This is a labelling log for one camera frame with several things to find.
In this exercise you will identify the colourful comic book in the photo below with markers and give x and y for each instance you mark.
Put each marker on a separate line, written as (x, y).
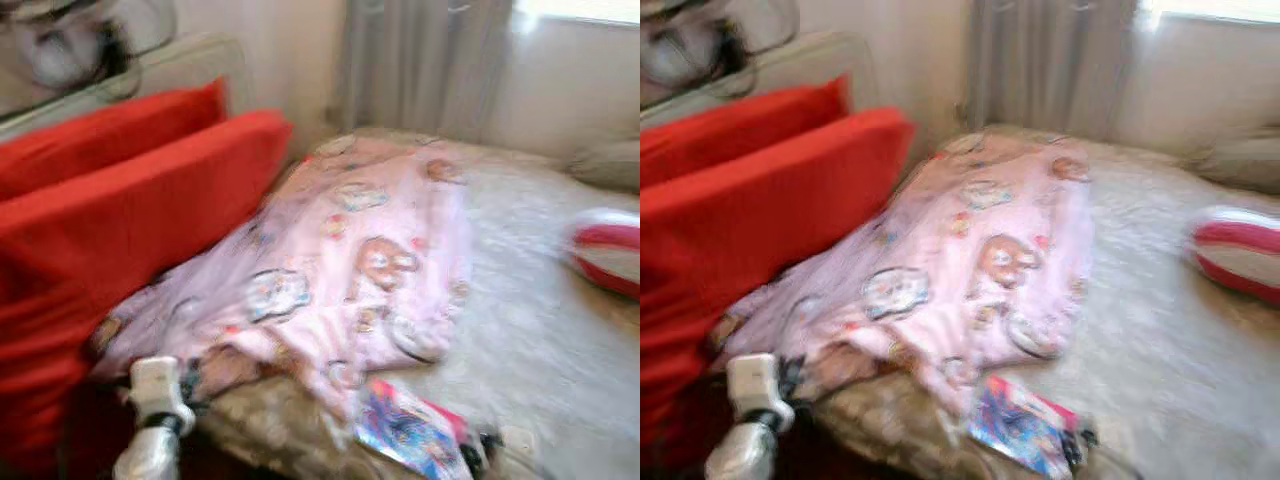
(410, 432)
(1022, 430)

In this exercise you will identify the pink cartoon bear blanket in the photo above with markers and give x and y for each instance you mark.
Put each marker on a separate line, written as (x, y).
(960, 250)
(340, 250)

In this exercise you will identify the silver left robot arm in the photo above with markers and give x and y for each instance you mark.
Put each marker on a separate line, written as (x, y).
(742, 455)
(150, 455)

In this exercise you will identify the red white striped pillow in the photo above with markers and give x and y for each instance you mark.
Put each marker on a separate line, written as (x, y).
(1240, 252)
(610, 250)

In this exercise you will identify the grey pillow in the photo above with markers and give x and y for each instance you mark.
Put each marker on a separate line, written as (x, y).
(1240, 162)
(610, 165)

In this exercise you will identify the grey curtain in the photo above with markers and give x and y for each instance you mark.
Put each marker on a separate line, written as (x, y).
(420, 60)
(1050, 60)

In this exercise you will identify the bright window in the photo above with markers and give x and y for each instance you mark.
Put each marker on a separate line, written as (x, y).
(580, 10)
(1210, 10)

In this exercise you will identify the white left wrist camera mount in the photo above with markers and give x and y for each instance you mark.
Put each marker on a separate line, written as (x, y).
(156, 385)
(752, 382)

